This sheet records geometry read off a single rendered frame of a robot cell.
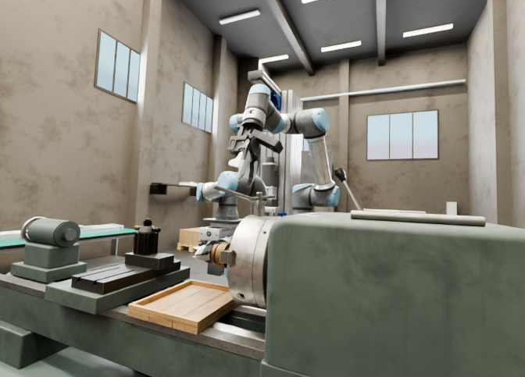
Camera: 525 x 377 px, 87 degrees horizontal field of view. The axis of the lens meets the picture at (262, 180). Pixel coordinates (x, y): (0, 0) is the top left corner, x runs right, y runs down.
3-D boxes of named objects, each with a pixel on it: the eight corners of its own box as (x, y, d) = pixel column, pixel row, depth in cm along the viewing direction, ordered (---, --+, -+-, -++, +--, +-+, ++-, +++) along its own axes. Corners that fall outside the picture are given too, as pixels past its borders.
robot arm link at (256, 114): (269, 120, 96) (260, 105, 89) (266, 131, 94) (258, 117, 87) (249, 122, 99) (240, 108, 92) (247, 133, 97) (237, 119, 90)
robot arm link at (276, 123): (264, 121, 113) (250, 104, 105) (288, 117, 107) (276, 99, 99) (260, 137, 110) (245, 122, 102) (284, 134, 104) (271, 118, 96)
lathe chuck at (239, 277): (284, 289, 112) (285, 211, 112) (251, 327, 83) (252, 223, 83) (264, 285, 115) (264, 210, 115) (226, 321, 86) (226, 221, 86)
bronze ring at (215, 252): (241, 242, 107) (221, 240, 111) (230, 245, 99) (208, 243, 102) (241, 266, 107) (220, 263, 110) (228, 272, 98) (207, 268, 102)
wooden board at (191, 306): (247, 298, 119) (248, 289, 119) (197, 335, 86) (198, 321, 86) (191, 287, 131) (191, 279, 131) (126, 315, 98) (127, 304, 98)
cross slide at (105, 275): (180, 269, 140) (180, 260, 140) (102, 295, 100) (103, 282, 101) (153, 264, 147) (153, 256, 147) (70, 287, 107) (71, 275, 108)
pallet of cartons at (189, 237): (208, 242, 792) (208, 225, 795) (239, 246, 751) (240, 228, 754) (174, 250, 664) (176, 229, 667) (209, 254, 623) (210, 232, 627)
